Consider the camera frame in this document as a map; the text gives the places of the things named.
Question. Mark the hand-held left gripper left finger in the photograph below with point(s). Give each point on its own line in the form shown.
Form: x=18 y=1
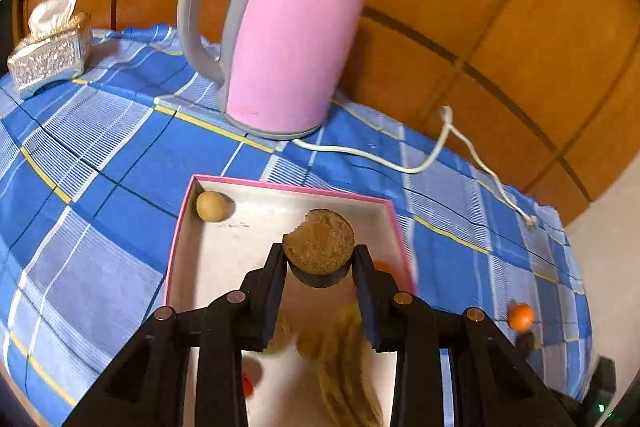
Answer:
x=272 y=302

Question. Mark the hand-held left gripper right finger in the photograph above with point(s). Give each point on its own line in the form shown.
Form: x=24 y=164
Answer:
x=367 y=302

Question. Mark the white box with pink rim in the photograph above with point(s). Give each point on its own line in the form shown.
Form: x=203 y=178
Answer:
x=225 y=257

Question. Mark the short dark wood cylinder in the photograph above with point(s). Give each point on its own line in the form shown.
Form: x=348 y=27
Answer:
x=320 y=242

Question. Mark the small orange tangerine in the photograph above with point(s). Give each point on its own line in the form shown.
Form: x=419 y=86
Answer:
x=520 y=317
x=382 y=265

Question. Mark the small round tan fruit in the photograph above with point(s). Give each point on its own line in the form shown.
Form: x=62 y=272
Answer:
x=310 y=344
x=213 y=206

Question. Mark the yellow banana bunch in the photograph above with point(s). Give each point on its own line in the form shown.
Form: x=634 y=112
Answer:
x=345 y=372

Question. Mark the red fruit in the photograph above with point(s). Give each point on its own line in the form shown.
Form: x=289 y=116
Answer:
x=248 y=384

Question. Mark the small dark round object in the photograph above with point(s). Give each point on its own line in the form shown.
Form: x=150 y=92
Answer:
x=526 y=342

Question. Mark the blue plaid tablecloth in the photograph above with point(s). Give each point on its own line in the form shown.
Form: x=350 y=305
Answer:
x=100 y=157

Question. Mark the pink electric kettle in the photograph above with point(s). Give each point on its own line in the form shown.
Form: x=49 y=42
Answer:
x=295 y=32

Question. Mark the silver ornate tissue box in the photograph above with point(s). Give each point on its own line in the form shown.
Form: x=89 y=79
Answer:
x=50 y=59

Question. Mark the white tissue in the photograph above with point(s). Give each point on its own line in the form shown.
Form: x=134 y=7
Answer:
x=50 y=14

